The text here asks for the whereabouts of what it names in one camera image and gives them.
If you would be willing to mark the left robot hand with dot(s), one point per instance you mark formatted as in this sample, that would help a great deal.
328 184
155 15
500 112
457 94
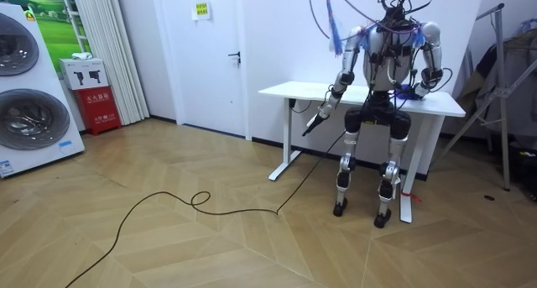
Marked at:
315 122

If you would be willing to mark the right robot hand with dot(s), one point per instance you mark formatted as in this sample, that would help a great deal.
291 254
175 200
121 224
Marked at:
420 91

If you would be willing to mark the purple cloth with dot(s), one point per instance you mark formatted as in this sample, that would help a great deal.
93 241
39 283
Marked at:
405 92

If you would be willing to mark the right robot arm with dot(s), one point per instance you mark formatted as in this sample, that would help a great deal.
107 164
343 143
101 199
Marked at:
432 55

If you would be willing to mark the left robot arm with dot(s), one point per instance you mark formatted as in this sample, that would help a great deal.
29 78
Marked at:
349 57

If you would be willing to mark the white desk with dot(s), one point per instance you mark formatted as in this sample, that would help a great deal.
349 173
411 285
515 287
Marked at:
302 90

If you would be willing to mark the robot body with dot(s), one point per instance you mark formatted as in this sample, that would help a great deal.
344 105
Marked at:
384 71

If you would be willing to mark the robot legs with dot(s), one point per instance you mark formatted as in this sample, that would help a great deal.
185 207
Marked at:
348 162

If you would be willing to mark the grey metal clothes rack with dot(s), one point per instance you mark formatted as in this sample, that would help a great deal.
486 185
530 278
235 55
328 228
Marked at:
501 95

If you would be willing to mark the grey hanging clothes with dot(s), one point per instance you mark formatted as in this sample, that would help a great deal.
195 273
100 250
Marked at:
518 69

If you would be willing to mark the red tie on desk leg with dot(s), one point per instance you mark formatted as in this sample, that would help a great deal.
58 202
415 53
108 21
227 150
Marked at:
409 195

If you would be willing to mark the white door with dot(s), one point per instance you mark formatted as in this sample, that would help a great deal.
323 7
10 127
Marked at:
210 78

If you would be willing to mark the black bin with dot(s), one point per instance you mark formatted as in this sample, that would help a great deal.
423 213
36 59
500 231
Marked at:
524 166

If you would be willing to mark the yellow door sign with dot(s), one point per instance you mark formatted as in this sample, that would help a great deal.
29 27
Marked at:
201 9

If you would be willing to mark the red fire extinguisher cabinet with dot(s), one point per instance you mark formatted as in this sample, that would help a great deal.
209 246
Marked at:
97 109

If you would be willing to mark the white cardboard box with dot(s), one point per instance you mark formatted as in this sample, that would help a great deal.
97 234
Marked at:
84 74

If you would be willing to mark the small white object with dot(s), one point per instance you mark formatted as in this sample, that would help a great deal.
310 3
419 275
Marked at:
81 56

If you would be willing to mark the white washing machine tower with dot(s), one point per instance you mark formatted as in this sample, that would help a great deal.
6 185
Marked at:
38 111

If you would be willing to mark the white shelf frame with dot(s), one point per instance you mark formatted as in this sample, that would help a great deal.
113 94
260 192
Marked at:
74 19

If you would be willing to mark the green landscape wall poster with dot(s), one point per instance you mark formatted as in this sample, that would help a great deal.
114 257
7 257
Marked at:
52 23

